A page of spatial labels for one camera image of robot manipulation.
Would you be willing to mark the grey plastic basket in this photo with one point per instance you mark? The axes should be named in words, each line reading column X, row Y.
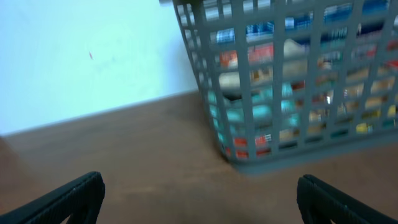
column 291, row 120

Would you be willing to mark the beige Pantree snack bag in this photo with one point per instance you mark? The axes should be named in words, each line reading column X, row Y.
column 289, row 65

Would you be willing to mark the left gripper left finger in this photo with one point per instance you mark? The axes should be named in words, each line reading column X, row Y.
column 78, row 201

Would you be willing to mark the blue Kleenex tissue box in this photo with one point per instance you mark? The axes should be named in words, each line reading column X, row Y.
column 300, row 22

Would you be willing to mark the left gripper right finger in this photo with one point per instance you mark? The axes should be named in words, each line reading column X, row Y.
column 321, row 203

